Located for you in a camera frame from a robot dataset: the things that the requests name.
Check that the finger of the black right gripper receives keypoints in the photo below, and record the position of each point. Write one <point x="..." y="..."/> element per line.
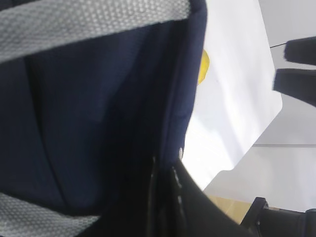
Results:
<point x="297" y="83"/>
<point x="301" y="51"/>

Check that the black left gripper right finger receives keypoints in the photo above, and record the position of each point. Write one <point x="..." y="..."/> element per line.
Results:
<point x="194" y="214"/>

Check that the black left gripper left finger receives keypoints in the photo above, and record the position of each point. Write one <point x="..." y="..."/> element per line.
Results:
<point x="138" y="213"/>

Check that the yellow banana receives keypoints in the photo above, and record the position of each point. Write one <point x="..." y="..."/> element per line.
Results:
<point x="204" y="66"/>

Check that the navy blue lunch bag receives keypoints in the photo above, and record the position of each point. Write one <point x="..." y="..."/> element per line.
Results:
<point x="89" y="89"/>

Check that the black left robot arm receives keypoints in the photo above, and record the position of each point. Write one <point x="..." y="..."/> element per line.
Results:
<point x="260" y="220"/>

